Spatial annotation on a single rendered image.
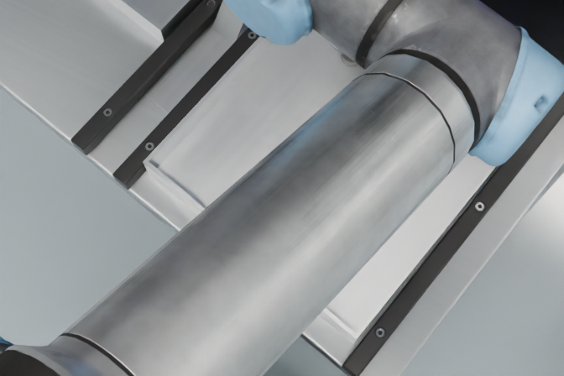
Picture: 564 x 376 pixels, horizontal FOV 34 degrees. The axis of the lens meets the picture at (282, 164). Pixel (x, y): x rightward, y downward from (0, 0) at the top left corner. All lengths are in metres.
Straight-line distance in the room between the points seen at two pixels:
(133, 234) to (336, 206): 1.40
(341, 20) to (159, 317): 0.24
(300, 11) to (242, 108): 0.38
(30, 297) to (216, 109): 0.98
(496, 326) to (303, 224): 1.40
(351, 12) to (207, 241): 0.20
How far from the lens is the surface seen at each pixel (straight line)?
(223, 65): 0.93
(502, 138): 0.54
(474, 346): 1.79
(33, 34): 1.00
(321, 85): 0.94
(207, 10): 0.96
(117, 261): 1.82
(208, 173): 0.91
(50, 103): 0.96
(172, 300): 0.39
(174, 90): 0.94
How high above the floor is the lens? 1.74
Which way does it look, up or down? 72 degrees down
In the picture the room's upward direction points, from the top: 2 degrees counter-clockwise
